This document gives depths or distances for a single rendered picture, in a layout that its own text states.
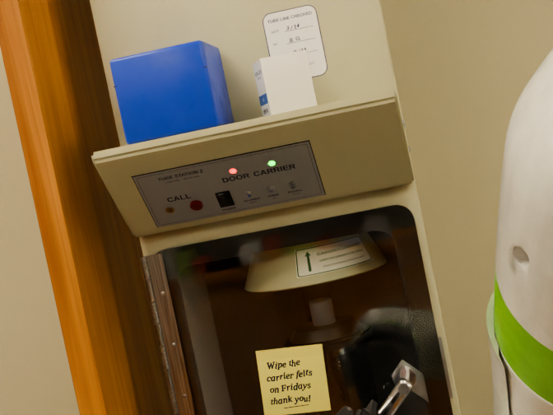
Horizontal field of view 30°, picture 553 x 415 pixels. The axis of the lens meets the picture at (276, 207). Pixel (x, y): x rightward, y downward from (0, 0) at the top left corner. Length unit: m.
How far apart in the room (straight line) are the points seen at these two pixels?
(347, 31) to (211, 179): 0.22
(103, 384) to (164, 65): 0.35
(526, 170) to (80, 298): 0.76
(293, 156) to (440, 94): 0.54
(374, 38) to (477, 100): 0.46
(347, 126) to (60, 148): 0.32
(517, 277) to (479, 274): 1.13
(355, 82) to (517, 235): 0.71
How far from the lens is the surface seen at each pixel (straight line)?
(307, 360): 1.17
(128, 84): 1.08
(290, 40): 1.16
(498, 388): 0.57
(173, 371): 1.20
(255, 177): 1.09
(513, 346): 0.51
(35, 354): 1.73
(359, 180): 1.11
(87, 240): 1.18
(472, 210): 1.59
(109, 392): 1.17
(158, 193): 1.11
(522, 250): 0.47
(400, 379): 1.13
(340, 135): 1.06
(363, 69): 1.15
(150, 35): 1.19
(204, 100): 1.06
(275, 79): 1.07
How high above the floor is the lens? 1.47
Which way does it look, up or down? 3 degrees down
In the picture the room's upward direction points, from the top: 12 degrees counter-clockwise
